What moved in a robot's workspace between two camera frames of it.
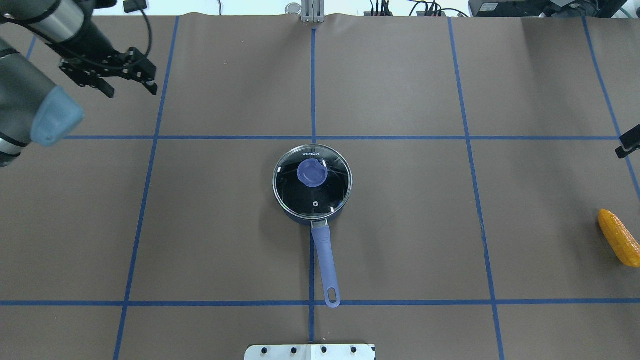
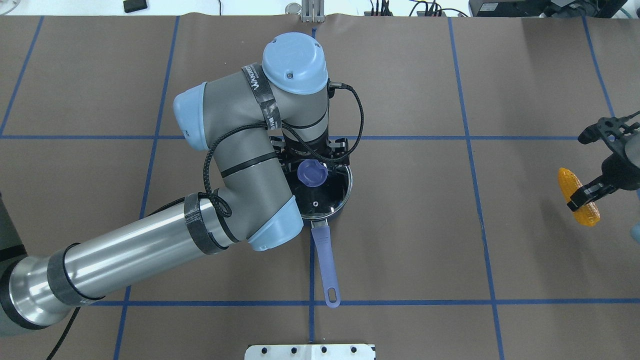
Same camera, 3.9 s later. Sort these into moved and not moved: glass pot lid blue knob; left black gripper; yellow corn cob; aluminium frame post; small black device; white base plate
Moved: yellow corn cob; left black gripper
Not moved: aluminium frame post; white base plate; glass pot lid blue knob; small black device
